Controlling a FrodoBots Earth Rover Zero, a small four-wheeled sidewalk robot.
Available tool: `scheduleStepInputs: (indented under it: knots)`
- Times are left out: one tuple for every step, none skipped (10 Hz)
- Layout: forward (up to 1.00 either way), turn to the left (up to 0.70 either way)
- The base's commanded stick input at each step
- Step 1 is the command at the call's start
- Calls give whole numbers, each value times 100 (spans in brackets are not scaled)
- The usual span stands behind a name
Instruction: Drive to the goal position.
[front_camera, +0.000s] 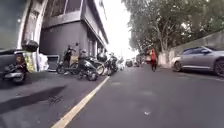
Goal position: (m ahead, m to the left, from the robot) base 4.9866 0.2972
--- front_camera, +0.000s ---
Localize grey building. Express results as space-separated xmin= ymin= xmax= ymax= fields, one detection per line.
xmin=0 ymin=0 xmax=110 ymax=73

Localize dark scooter with box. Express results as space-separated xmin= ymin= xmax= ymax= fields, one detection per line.
xmin=0 ymin=39 xmax=40 ymax=84

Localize grey concrete wall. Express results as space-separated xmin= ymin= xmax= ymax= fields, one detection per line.
xmin=157 ymin=30 xmax=224 ymax=69

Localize row of parked scooters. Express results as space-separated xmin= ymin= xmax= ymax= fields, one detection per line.
xmin=55 ymin=44 xmax=125 ymax=82

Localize row of trees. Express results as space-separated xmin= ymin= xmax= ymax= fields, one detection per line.
xmin=121 ymin=0 xmax=224 ymax=64

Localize dark vehicle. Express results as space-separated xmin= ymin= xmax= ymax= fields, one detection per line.
xmin=125 ymin=59 xmax=134 ymax=68

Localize person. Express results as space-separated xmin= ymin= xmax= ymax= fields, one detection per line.
xmin=149 ymin=48 xmax=159 ymax=73

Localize silver car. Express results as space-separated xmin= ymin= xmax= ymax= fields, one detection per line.
xmin=170 ymin=45 xmax=224 ymax=78

